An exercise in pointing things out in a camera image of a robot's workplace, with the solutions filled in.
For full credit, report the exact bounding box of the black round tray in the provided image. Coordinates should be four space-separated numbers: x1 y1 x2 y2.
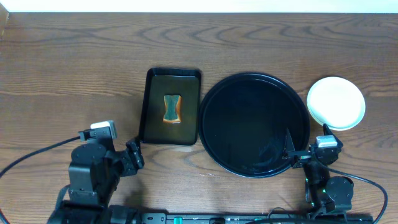
198 73 310 178

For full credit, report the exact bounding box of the orange green scrub sponge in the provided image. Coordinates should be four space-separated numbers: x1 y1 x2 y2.
163 95 182 124

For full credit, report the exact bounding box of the light blue plate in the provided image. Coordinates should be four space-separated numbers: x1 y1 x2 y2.
307 77 366 131

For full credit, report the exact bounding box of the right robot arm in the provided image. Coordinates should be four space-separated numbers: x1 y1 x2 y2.
283 124 354 220

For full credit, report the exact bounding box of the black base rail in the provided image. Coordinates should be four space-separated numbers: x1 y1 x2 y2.
141 207 374 224

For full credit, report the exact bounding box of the left black cable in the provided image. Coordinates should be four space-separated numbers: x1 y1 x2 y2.
0 136 82 224

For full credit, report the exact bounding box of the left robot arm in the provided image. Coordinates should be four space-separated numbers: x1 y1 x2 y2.
47 139 144 224

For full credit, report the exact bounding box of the black rectangular water tray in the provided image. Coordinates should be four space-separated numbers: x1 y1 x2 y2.
139 67 201 146

